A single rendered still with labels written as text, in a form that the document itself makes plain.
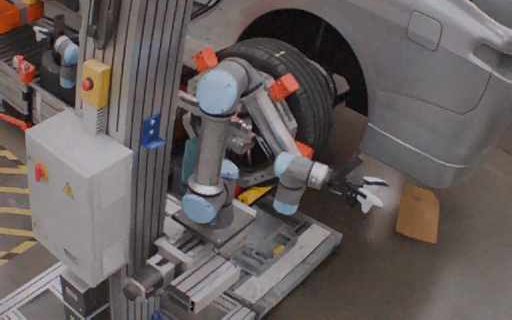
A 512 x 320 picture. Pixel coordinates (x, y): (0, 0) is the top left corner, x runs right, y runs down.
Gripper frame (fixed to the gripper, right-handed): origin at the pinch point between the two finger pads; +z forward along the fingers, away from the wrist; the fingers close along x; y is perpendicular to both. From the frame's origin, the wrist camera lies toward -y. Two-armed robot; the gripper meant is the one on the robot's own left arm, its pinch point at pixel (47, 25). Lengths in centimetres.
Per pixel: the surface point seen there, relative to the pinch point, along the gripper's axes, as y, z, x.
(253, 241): 89, -77, 95
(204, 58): 5, -43, 64
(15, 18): 56, 170, 50
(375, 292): 105, -131, 145
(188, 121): 39, -40, 68
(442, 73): -25, -124, 127
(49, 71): 68, 91, 53
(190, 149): 43, -55, 59
